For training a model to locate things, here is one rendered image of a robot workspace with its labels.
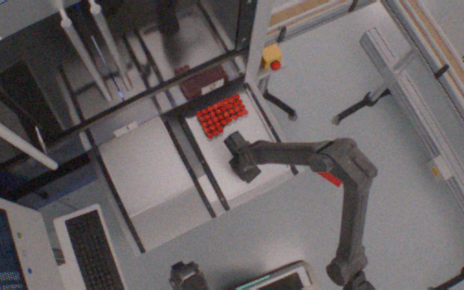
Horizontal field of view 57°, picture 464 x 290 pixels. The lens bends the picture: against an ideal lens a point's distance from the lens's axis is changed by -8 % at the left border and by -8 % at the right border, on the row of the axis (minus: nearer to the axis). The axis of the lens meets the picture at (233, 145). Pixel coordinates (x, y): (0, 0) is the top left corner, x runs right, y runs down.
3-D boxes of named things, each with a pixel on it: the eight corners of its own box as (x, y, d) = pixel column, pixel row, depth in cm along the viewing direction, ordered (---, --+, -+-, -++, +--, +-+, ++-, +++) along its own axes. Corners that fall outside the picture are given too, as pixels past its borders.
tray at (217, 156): (185, 120, 175) (184, 117, 172) (246, 92, 179) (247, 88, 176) (226, 201, 168) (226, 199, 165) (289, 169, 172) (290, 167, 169)
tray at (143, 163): (93, 137, 172) (91, 134, 169) (154, 106, 176) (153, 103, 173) (130, 217, 165) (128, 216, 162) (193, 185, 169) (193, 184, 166)
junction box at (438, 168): (425, 162, 220) (433, 159, 211) (432, 158, 220) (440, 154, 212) (436, 184, 217) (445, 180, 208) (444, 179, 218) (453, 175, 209)
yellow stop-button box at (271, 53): (255, 54, 175) (257, 46, 168) (271, 47, 176) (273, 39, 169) (264, 71, 173) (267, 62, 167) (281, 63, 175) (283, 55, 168)
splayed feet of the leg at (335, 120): (327, 117, 272) (333, 109, 258) (392, 83, 279) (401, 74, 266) (335, 128, 270) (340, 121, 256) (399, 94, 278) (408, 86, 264)
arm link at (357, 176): (358, 178, 99) (385, 157, 103) (314, 150, 108) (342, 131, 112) (344, 291, 127) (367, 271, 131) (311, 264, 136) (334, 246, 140)
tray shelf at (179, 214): (83, 143, 173) (82, 142, 172) (243, 66, 184) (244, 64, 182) (136, 257, 163) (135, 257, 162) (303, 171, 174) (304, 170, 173)
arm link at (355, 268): (354, 294, 127) (366, 283, 129) (349, 268, 122) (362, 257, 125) (331, 281, 134) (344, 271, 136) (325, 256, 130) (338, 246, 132)
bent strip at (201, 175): (193, 168, 171) (192, 165, 165) (200, 164, 171) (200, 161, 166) (210, 203, 168) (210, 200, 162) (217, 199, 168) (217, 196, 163)
